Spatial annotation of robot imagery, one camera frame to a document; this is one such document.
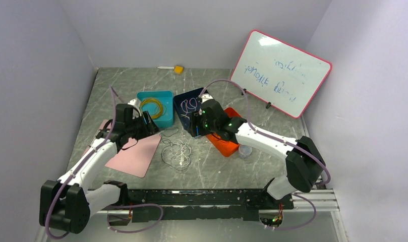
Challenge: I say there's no short white cable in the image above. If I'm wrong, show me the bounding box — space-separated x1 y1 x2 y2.
180 97 199 123

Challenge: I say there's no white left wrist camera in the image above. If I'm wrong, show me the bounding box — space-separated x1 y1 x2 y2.
128 98 142 117

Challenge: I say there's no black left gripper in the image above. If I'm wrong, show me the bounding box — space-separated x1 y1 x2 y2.
126 110 160 140

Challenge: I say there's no clear plastic cup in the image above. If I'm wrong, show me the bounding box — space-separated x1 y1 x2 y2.
238 145 253 159

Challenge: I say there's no black thin cable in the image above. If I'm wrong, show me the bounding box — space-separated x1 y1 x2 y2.
160 127 193 172

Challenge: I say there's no yellow block eraser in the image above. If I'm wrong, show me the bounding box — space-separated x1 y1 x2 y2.
173 66 184 75

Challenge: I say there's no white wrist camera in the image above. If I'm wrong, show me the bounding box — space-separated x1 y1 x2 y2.
198 93 213 104
128 98 142 117

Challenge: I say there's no teal plastic tray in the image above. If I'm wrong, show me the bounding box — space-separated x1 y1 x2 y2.
137 90 174 129

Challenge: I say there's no orange plastic tray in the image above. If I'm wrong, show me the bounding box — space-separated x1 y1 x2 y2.
206 107 241 157

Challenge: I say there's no pink clipboard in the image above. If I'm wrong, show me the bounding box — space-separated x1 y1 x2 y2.
105 134 161 178

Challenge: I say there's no yellow coiled cable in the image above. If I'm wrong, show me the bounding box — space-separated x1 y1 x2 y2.
139 97 166 120

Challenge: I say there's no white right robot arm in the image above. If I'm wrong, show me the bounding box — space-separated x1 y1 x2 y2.
188 98 326 209

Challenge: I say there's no navy blue plastic tray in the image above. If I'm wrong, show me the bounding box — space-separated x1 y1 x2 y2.
173 87 203 130

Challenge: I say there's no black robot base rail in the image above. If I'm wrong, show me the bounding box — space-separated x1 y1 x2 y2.
105 179 295 224

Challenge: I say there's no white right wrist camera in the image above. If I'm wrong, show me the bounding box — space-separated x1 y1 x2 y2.
198 93 213 104

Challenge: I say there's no pink framed whiteboard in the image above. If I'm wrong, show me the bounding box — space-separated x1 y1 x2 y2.
230 30 332 118

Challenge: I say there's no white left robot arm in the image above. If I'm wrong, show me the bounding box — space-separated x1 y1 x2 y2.
39 103 159 239

